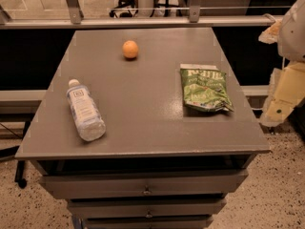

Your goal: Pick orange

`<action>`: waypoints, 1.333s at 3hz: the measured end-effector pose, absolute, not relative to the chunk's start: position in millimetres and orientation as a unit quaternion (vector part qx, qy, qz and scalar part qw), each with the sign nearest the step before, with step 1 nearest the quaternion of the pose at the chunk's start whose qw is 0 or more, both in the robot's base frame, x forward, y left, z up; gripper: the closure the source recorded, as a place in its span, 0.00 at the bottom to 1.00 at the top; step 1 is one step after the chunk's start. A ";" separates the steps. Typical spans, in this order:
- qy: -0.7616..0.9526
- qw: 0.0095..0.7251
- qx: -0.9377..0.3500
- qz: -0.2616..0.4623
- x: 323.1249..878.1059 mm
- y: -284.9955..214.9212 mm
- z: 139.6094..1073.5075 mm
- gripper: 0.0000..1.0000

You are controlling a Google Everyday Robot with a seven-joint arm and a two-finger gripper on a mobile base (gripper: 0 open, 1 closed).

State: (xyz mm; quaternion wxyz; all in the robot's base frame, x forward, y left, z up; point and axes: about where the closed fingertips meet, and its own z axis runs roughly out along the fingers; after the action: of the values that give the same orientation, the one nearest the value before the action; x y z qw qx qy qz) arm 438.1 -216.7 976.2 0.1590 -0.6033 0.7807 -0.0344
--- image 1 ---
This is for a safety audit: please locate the green chip bag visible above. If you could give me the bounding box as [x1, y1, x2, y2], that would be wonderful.
[180, 64, 234, 113]

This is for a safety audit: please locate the grey metal railing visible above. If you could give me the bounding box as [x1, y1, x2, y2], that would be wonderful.
[0, 0, 282, 30]

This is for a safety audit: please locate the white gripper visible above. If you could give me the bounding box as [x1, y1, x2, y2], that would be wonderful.
[258, 20, 305, 127]

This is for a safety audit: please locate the black office chair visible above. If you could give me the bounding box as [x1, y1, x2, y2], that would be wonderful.
[109, 0, 135, 18]

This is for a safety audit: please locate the clear plastic water bottle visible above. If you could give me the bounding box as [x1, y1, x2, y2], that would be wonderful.
[67, 79, 106, 142]

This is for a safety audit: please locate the orange fruit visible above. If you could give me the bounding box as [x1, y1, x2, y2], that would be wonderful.
[122, 40, 139, 59]

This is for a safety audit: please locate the grey drawer cabinet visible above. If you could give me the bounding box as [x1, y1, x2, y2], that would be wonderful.
[17, 28, 269, 229]

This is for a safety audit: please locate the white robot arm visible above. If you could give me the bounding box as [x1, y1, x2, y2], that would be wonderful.
[258, 0, 305, 127]

